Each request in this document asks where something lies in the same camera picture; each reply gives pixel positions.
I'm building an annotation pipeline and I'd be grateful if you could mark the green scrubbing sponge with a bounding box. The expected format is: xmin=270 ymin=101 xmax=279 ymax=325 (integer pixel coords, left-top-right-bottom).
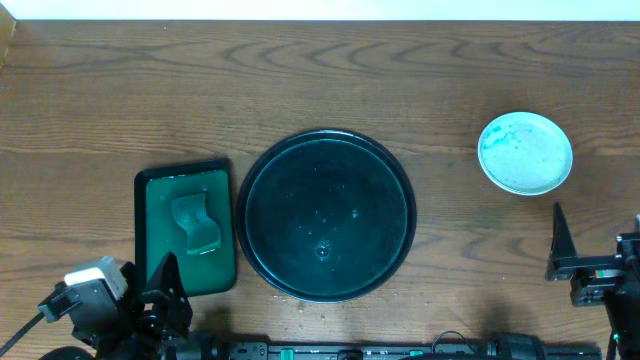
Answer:
xmin=172 ymin=193 xmax=222 ymax=256

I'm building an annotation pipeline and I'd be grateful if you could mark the mint green plate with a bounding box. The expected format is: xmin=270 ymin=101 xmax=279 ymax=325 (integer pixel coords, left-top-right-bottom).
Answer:
xmin=477 ymin=112 xmax=573 ymax=196

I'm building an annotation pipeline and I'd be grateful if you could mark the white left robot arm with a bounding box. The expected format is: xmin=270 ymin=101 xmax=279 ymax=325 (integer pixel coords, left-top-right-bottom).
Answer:
xmin=38 ymin=252 xmax=224 ymax=360

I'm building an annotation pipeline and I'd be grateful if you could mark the black rectangular water tray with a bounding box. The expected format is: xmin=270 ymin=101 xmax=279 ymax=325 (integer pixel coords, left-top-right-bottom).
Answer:
xmin=134 ymin=159 xmax=237 ymax=297

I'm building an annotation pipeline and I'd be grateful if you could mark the round black serving tray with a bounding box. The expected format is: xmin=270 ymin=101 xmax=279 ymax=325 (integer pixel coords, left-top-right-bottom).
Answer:
xmin=236 ymin=129 xmax=417 ymax=303

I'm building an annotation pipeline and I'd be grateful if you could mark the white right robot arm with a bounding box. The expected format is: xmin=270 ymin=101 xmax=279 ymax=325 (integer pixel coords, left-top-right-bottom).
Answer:
xmin=545 ymin=202 xmax=639 ymax=359

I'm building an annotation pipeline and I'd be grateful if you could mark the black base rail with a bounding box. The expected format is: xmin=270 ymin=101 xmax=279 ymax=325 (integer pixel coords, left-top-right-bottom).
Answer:
xmin=219 ymin=336 xmax=603 ymax=360

